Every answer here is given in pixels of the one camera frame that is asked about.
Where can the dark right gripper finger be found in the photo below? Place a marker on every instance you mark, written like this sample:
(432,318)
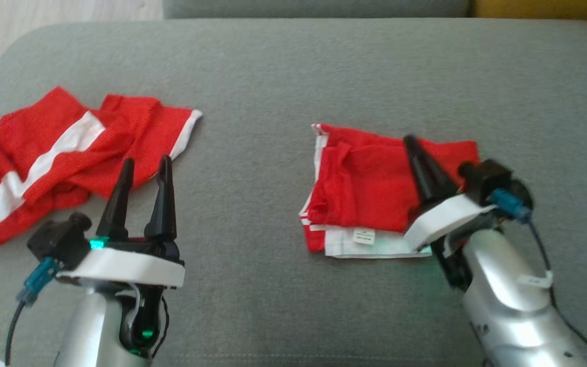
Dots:
(438,181)
(423,188)

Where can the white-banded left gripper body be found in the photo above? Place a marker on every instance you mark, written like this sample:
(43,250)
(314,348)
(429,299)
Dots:
(130,267)

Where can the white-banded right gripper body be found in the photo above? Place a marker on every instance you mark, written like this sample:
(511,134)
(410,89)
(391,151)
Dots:
(441,219)

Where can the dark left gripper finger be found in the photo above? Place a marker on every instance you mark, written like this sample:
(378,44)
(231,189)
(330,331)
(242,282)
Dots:
(163,209)
(117,209)

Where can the red white-trimmed jersey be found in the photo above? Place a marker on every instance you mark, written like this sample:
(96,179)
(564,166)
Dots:
(365,188)

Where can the red shorts with white stripe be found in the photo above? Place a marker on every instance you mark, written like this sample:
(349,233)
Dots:
(130,132)

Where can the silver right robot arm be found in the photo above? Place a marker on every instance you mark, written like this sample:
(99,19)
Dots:
(507,316)

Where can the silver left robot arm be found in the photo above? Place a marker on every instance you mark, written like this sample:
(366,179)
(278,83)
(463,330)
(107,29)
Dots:
(84,331)

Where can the large yellow sofa backrest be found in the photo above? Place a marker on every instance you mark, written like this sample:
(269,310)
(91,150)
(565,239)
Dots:
(548,9)

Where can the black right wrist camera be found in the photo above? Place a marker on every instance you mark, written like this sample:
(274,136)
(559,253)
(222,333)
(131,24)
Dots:
(487,178)

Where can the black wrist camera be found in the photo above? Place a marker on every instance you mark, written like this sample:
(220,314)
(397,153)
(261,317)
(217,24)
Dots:
(487,178)
(59,239)

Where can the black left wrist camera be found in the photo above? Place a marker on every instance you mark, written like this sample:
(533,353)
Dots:
(59,239)

